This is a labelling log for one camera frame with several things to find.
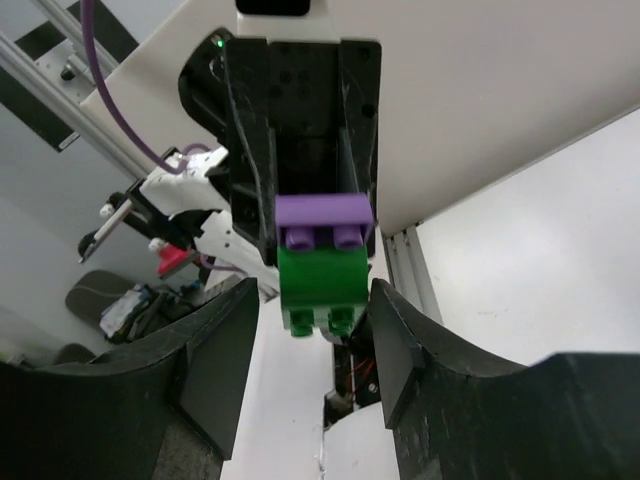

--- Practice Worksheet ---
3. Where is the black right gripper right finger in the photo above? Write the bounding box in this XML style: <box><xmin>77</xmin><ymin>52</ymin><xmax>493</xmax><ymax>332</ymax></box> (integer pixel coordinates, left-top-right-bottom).
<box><xmin>369</xmin><ymin>279</ymin><xmax>639</xmax><ymax>479</ymax></box>

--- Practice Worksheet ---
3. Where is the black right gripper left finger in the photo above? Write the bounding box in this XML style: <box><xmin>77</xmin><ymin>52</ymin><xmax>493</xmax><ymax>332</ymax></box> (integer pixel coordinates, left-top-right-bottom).
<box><xmin>1</xmin><ymin>279</ymin><xmax>259</xmax><ymax>479</ymax></box>

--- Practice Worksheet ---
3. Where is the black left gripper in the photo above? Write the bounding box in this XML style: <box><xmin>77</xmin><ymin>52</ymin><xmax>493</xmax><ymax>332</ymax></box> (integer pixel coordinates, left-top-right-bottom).
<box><xmin>178</xmin><ymin>38</ymin><xmax>382</xmax><ymax>266</ymax></box>

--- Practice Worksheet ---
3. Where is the purple lego brick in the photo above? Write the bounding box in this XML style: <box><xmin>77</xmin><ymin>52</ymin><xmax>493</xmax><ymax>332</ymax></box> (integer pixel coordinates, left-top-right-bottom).
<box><xmin>274</xmin><ymin>193</ymin><xmax>374</xmax><ymax>252</ymax></box>

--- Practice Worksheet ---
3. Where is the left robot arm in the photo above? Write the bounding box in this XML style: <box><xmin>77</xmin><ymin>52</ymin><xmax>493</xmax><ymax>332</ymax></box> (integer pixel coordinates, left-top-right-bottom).
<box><xmin>85</xmin><ymin>1</ymin><xmax>383</xmax><ymax>309</ymax></box>

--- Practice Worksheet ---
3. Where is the aluminium frame rail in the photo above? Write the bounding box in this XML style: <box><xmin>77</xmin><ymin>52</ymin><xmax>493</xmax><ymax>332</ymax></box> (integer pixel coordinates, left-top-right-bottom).
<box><xmin>384</xmin><ymin>225</ymin><xmax>443</xmax><ymax>325</ymax></box>

